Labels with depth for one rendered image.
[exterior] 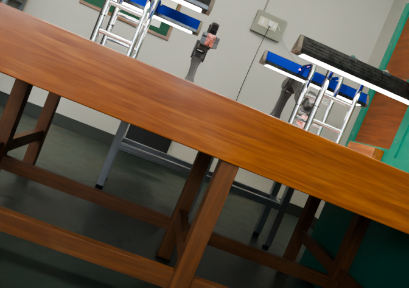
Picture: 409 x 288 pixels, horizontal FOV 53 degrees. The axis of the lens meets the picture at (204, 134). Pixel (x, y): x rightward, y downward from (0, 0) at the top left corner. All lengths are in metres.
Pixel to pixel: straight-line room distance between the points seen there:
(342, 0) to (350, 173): 3.49
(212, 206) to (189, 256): 0.17
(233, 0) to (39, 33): 3.25
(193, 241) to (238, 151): 0.32
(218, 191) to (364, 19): 3.74
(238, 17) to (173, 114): 3.18
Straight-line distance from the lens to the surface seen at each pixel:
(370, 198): 1.43
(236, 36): 4.32
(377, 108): 2.63
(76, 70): 1.26
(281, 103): 2.67
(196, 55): 2.72
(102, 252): 1.36
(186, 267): 1.36
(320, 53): 1.64
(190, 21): 2.14
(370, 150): 2.35
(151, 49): 4.22
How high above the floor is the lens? 0.70
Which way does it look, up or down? 3 degrees down
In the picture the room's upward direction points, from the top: 22 degrees clockwise
